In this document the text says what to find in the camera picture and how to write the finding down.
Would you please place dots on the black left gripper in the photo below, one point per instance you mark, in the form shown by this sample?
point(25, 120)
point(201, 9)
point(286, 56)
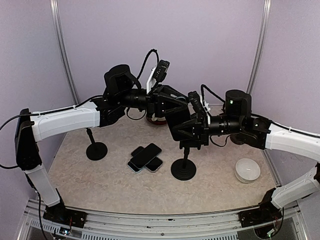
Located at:
point(157, 103)

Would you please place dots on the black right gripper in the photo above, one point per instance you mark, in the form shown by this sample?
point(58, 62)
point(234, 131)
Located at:
point(195, 132)

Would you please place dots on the tall black clamp phone stand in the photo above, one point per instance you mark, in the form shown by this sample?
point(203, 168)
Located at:
point(184, 169)

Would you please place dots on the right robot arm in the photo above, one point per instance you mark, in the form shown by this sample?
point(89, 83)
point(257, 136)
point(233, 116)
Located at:
point(299, 151)

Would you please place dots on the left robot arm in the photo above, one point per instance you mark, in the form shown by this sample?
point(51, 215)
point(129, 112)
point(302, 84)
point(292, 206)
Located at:
point(34, 127)

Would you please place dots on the black phone crossing stack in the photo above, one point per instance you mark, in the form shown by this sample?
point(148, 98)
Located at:
point(143, 155)

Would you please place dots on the light blue bottom phone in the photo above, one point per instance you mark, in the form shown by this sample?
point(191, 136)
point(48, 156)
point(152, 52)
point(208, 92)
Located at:
point(134, 168)

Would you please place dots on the short black phone stand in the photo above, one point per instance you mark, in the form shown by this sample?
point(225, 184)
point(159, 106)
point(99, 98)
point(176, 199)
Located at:
point(96, 150)

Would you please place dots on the red round coaster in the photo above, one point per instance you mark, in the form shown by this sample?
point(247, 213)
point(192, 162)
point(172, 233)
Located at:
point(156, 121)

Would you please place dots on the white bowl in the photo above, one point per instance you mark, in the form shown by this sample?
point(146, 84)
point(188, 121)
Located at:
point(247, 170)

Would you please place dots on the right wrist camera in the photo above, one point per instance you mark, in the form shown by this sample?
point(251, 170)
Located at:
point(202, 111)

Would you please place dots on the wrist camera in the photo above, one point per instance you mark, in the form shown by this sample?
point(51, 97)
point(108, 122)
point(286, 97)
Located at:
point(202, 111)
point(157, 75)

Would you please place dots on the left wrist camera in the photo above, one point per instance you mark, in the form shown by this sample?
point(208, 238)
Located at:
point(157, 75)

